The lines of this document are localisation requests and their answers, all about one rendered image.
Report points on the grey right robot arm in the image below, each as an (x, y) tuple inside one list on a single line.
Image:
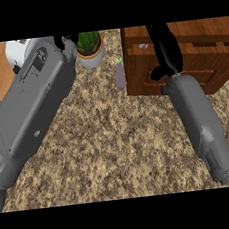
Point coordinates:
[(201, 123)]

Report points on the wooden drawer cabinet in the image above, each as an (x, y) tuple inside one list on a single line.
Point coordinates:
[(207, 55)]

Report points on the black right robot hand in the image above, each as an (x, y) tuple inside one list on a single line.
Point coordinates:
[(166, 50)]

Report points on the purple eggplant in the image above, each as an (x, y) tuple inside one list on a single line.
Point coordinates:
[(119, 75)]

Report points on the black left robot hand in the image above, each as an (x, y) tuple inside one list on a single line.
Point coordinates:
[(65, 40)]

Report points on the green plant in white pot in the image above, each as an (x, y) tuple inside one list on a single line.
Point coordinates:
[(90, 49)]

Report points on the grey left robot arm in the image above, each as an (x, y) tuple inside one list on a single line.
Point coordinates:
[(30, 96)]

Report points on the pale can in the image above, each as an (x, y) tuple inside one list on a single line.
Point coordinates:
[(143, 45)]

